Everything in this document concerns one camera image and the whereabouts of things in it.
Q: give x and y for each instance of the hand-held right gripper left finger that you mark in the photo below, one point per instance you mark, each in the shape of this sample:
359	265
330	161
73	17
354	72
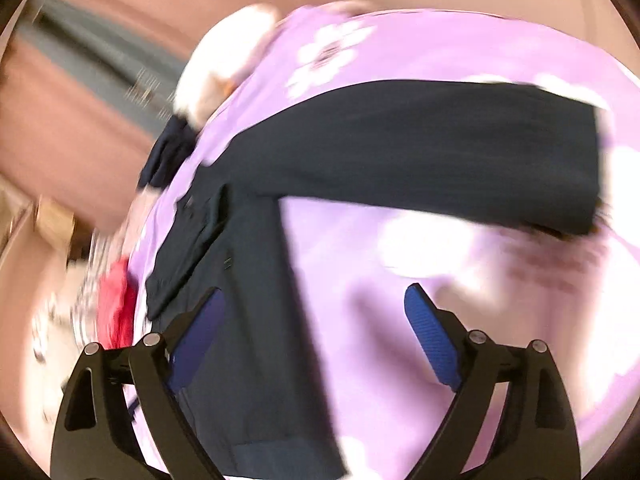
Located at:
197	342

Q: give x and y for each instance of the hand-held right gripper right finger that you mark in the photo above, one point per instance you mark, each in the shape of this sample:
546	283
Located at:
432	340

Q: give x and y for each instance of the dark navy pants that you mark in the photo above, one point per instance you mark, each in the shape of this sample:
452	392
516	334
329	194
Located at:
400	160

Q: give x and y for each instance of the red garment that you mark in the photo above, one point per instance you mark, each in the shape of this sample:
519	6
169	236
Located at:
117	310

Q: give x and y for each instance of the purple floral bedsheet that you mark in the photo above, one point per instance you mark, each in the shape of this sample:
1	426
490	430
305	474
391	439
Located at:
330	265

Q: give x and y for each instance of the cardboard box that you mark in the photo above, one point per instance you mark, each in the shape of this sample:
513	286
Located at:
52	222

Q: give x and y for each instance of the folded dark navy cloth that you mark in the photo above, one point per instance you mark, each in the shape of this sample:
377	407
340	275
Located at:
167	155

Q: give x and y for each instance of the pink curtain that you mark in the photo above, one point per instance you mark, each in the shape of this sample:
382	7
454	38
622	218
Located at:
75	135

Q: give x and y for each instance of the white plush toy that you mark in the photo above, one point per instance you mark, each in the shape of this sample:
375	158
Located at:
225	60

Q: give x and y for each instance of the teal box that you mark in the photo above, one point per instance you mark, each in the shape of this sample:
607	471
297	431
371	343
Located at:
95	55

